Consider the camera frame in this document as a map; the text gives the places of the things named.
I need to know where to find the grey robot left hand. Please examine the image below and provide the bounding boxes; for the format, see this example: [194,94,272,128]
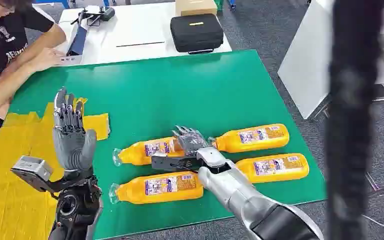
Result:
[52,86,97,172]

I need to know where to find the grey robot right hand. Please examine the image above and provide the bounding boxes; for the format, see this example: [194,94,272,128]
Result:
[172,125,210,157]

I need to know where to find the orange drink bottle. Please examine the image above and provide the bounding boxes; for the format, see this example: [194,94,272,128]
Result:
[108,171,205,205]
[208,123,291,154]
[235,153,310,184]
[112,136,186,167]

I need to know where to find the green mat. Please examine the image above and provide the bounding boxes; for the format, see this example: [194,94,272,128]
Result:
[8,49,328,240]

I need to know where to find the yellow sheet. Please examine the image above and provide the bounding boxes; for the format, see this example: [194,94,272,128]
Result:
[0,97,111,240]

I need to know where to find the person's right hand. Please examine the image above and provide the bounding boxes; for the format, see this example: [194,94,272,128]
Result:
[29,47,68,72]

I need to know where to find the black carrying case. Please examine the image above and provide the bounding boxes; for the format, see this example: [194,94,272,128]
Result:
[170,13,225,55]

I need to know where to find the thin black rod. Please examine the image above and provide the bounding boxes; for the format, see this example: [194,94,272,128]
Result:
[115,41,166,48]

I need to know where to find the white table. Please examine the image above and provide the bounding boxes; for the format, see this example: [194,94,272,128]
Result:
[54,1,233,67]

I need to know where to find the cardboard box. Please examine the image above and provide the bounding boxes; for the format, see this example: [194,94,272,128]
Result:
[174,0,219,17]

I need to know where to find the white board panel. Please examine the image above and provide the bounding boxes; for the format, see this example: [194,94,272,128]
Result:
[277,0,384,120]

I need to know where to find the black blurred pole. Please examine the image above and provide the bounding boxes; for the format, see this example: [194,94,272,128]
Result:
[324,0,384,240]

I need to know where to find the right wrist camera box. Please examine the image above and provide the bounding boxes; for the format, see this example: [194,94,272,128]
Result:
[151,152,200,173]

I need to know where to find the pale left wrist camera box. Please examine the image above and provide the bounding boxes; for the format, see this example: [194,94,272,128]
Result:
[10,155,54,193]

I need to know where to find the white floor cable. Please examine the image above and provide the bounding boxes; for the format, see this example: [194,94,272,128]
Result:
[360,214,384,228]

